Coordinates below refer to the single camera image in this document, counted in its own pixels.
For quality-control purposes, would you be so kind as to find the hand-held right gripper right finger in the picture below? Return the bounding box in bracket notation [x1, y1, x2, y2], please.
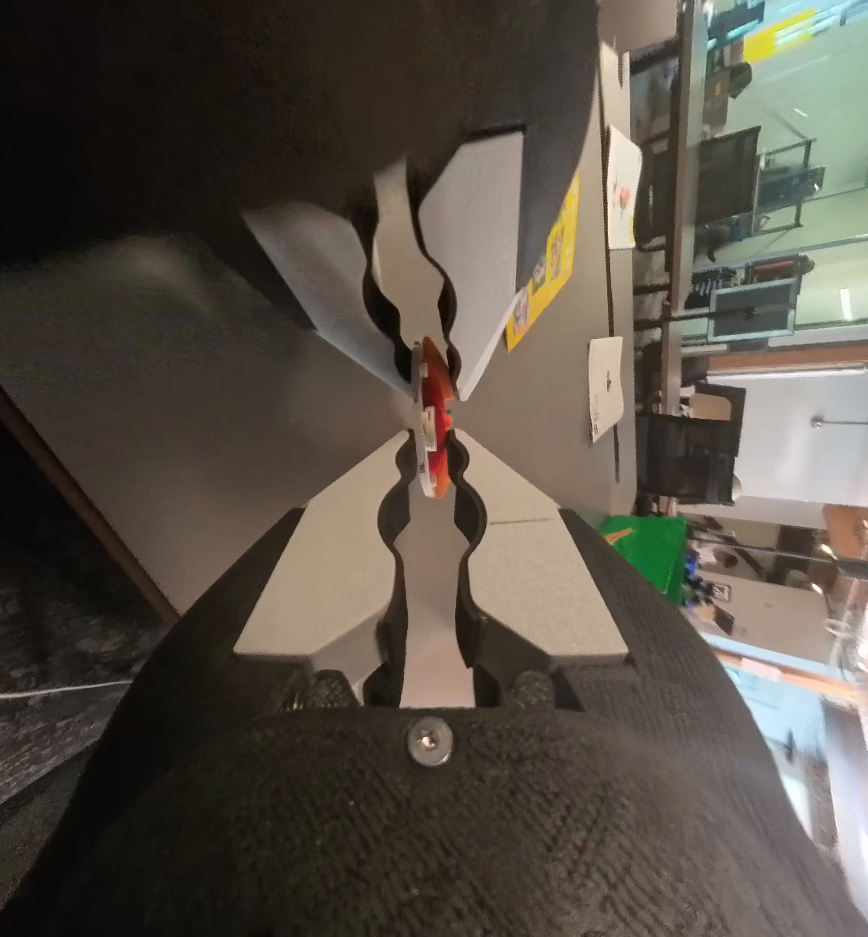
[451, 427, 631, 671]

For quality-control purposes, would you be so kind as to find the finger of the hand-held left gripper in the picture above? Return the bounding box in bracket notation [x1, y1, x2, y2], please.
[418, 130, 529, 402]
[241, 204, 416, 402]

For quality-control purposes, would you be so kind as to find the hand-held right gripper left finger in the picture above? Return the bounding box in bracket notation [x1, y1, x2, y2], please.
[233, 429, 414, 673]

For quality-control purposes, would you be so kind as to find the round rainbow brick plate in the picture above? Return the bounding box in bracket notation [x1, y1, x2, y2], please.
[408, 337, 457, 499]

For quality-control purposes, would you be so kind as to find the yellow instruction booklet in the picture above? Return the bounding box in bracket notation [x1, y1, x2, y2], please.
[506, 174, 580, 353]

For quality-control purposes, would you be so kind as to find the white paper booklet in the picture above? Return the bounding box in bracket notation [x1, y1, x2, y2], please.
[588, 336, 626, 445]
[605, 123, 644, 250]

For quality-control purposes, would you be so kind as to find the black monitor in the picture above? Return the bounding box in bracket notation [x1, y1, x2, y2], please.
[698, 126, 763, 228]

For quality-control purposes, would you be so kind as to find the white cable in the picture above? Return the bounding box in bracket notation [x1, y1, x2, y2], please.
[0, 678, 132, 701]

